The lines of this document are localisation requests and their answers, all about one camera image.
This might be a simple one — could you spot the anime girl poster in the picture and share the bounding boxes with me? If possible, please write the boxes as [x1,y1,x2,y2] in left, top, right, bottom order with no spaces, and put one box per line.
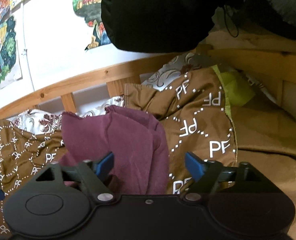
[0,16,22,90]

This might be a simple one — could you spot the black puffy jacket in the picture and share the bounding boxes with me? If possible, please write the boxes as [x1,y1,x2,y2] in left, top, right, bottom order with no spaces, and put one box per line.
[101,0,296,53]

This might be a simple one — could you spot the colourful mushroom poster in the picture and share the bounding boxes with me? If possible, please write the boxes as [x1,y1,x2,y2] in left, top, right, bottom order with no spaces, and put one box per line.
[72,0,111,51]

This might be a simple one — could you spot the maroon long sleeve shirt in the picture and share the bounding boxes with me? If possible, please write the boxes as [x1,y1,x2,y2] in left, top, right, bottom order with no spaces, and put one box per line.
[59,106,169,194]

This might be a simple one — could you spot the brown PF patterned blanket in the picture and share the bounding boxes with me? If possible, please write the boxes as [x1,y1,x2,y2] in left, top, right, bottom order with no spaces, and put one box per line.
[0,65,296,240]

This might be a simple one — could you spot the wooden bed frame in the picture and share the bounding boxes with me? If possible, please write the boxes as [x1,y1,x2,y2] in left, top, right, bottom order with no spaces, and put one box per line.
[0,30,296,118]

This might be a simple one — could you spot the lime green cloth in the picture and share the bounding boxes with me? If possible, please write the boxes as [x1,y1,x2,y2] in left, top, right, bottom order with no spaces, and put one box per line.
[203,65,255,119]

